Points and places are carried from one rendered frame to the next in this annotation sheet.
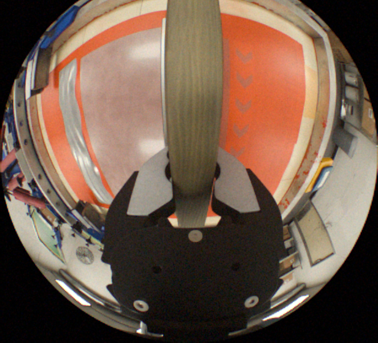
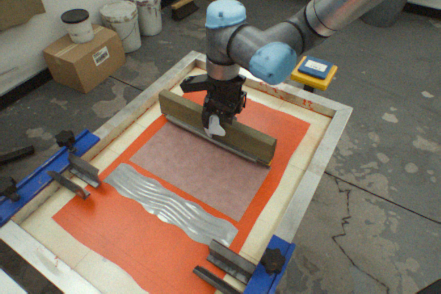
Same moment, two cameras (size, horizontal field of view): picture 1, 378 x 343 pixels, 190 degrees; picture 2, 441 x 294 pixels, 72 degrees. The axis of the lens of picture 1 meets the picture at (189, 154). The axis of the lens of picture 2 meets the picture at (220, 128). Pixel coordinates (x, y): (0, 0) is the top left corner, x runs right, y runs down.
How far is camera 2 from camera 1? 0.79 m
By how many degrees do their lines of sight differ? 63
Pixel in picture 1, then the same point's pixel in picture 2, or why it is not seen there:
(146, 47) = (167, 134)
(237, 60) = not seen: hidden behind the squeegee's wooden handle
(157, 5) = (147, 121)
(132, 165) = (210, 172)
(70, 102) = (142, 178)
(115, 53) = (155, 144)
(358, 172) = not seen: outside the picture
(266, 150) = (244, 115)
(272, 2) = (172, 79)
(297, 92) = not seen: hidden behind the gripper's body
